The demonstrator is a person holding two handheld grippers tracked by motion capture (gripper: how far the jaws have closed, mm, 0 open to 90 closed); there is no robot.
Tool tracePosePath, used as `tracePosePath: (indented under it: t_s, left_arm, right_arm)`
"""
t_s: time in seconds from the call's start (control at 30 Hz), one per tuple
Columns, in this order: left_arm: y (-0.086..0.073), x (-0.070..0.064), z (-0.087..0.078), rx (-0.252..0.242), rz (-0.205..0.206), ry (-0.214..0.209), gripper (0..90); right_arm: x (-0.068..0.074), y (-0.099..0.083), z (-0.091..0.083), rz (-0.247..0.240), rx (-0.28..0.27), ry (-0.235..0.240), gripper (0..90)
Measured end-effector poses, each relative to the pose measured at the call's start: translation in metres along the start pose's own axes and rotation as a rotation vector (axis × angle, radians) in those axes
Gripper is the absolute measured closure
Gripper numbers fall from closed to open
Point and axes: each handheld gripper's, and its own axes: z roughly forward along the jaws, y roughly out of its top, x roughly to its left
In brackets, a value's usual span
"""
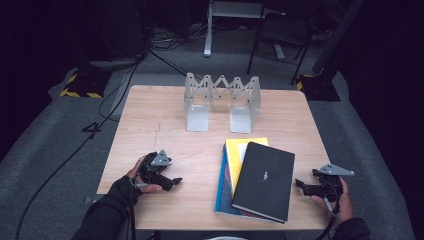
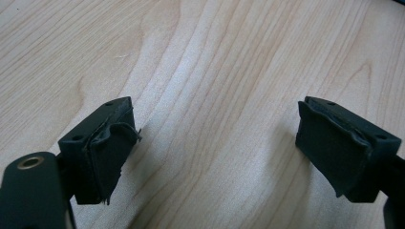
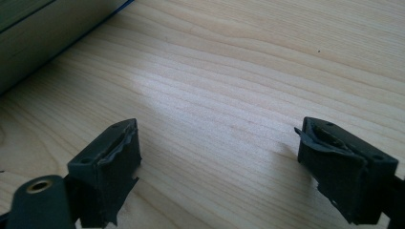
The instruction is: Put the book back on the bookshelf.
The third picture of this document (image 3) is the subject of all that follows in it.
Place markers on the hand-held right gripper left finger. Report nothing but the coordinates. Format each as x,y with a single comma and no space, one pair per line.
102,171

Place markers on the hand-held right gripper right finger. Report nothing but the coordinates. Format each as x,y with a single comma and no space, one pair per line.
344,168

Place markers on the thick blue book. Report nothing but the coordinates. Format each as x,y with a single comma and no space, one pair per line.
38,51

